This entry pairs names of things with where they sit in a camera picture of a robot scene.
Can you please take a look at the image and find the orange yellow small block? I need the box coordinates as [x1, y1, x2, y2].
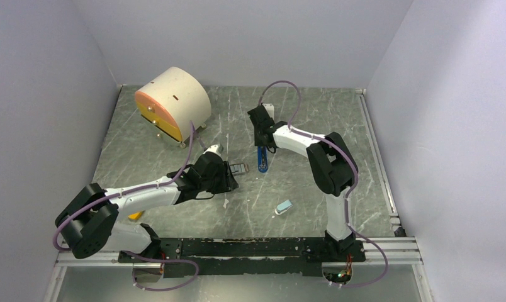
[128, 211, 145, 221]

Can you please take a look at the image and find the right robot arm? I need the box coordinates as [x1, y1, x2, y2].
[247, 105, 358, 260]

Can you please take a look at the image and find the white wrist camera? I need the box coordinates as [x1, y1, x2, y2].
[203, 144, 223, 157]
[262, 103, 275, 119]

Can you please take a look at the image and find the light blue small stapler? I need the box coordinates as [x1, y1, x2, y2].
[274, 199, 293, 215]

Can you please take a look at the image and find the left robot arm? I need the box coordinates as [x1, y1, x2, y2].
[55, 151, 239, 262]

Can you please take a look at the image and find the staple tray with staples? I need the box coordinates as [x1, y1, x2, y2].
[230, 163, 249, 175]

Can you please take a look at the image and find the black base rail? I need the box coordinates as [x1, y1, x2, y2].
[118, 237, 366, 278]

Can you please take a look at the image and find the cream round drawer cabinet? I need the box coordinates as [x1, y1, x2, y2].
[134, 67, 212, 148]

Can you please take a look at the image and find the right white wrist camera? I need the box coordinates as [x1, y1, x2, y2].
[262, 103, 275, 119]

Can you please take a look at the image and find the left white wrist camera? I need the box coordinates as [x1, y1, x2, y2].
[203, 144, 223, 157]

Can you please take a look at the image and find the aluminium frame rail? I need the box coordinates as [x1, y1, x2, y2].
[355, 89, 422, 264]

